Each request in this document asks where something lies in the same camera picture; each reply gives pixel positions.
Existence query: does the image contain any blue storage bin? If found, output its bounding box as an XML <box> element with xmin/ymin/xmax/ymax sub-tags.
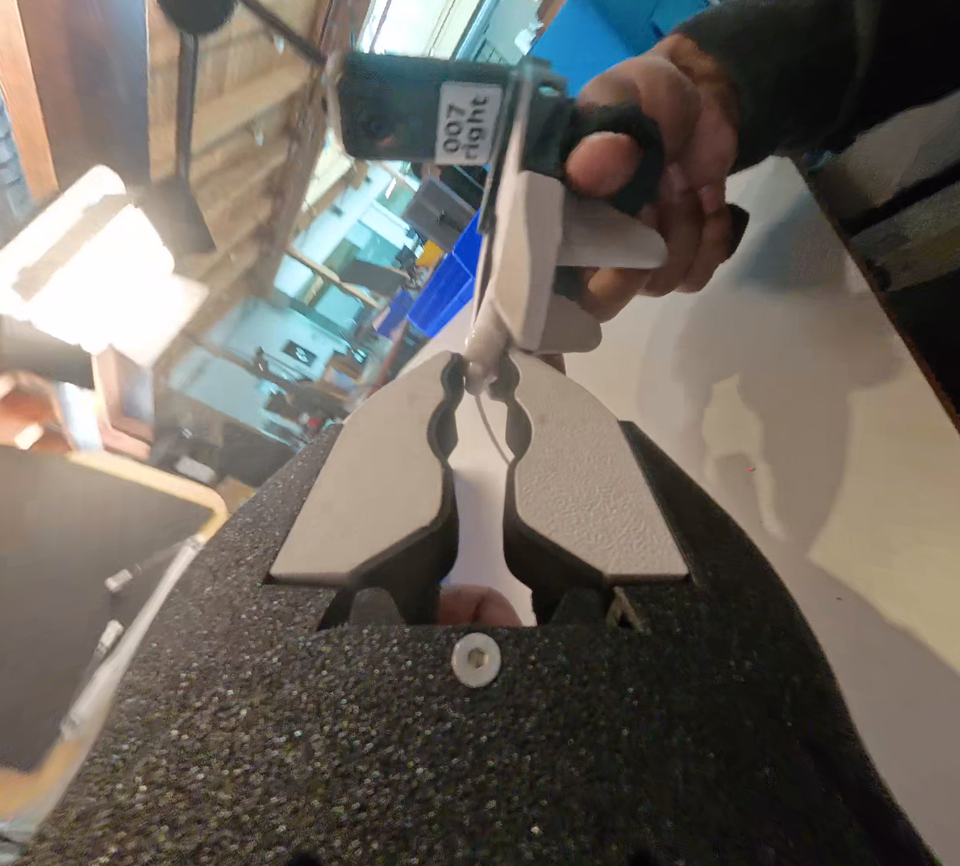
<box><xmin>452</xmin><ymin>209</ymin><xmax>486</xmax><ymax>276</ymax></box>
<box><xmin>408</xmin><ymin>251</ymin><xmax>479</xmax><ymax>337</ymax></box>
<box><xmin>375</xmin><ymin>292</ymin><xmax>419</xmax><ymax>342</ymax></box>

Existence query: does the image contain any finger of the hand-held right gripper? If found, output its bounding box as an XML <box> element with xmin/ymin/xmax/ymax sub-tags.
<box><xmin>472</xmin><ymin>170</ymin><xmax>670</xmax><ymax>349</ymax></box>
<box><xmin>516</xmin><ymin>272</ymin><xmax>603</xmax><ymax>357</ymax></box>

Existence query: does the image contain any studio light panel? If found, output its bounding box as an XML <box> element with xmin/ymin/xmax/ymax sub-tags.
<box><xmin>0</xmin><ymin>164</ymin><xmax>213</xmax><ymax>369</ymax></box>

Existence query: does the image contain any white stand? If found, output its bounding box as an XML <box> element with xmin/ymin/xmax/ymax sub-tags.
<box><xmin>60</xmin><ymin>534</ymin><xmax>209</xmax><ymax>741</ymax></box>

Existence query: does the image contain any person's right hand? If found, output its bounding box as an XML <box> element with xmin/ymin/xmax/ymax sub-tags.
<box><xmin>564</xmin><ymin>33</ymin><xmax>742</xmax><ymax>323</ymax></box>

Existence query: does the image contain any person's right forearm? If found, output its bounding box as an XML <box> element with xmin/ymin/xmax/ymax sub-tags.
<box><xmin>673</xmin><ymin>0</ymin><xmax>960</xmax><ymax>174</ymax></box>

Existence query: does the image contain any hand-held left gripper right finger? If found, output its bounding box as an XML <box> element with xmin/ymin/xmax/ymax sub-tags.
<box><xmin>502</xmin><ymin>352</ymin><xmax>690</xmax><ymax>625</ymax></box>

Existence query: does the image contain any black board with wooden edge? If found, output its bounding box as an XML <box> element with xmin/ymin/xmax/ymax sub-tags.
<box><xmin>0</xmin><ymin>446</ymin><xmax>231</xmax><ymax>778</ymax></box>

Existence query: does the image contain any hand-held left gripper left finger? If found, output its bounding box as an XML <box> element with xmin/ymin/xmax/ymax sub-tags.
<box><xmin>267</xmin><ymin>350</ymin><xmax>462</xmax><ymax>623</ymax></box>

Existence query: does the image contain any black pole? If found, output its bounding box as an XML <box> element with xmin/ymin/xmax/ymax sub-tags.
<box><xmin>146</xmin><ymin>33</ymin><xmax>220</xmax><ymax>257</ymax></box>

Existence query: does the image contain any black computer monitor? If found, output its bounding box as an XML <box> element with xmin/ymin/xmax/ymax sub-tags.
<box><xmin>402</xmin><ymin>176</ymin><xmax>481</xmax><ymax>253</ymax></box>

